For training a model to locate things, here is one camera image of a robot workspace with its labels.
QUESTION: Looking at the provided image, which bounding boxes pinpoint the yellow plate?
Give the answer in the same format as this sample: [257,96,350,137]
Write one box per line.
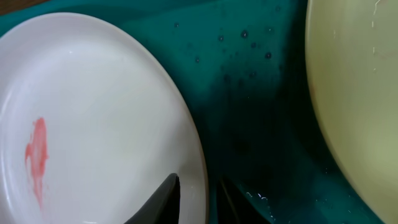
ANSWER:
[305,0,397,223]

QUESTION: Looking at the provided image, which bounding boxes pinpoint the teal plastic tray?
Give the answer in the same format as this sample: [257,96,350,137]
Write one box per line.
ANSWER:
[1,0,379,223]

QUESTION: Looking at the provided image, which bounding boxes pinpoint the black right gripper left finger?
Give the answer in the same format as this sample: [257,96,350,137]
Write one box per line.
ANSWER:
[124,173,180,224]

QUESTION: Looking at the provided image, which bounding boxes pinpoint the white plate with red stain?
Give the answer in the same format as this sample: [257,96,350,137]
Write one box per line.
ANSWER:
[1,12,208,223]

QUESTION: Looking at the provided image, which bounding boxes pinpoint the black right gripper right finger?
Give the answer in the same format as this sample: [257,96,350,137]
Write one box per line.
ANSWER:
[216,177,271,224]

